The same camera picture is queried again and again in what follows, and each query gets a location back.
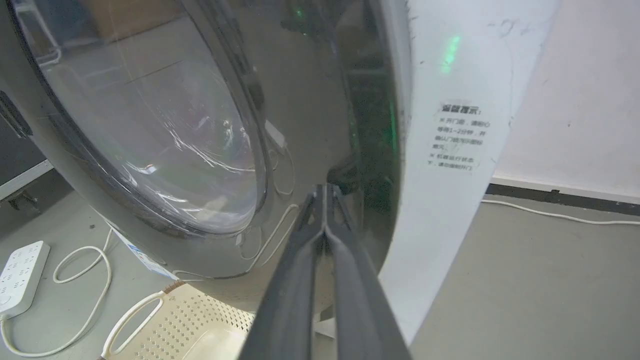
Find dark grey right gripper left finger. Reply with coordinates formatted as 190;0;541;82
239;184;326;360

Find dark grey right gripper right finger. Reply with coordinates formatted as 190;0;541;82
325;183;412;360

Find round glass washing machine door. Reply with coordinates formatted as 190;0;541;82
0;0;407;313

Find white washing machine body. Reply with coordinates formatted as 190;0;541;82
314;0;563;347

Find cream perforated laundry basket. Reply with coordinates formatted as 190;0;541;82
100;280;257;360

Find blue white label sticker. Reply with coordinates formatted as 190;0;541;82
112;229;179;281

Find white warning sticker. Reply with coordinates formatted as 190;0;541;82
427;101;493;174

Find white power strip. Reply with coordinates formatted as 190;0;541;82
0;240;51;321

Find white power strip cable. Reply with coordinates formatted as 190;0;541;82
0;228;115;358

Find thin white floor cable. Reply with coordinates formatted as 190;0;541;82
481;198;640;226

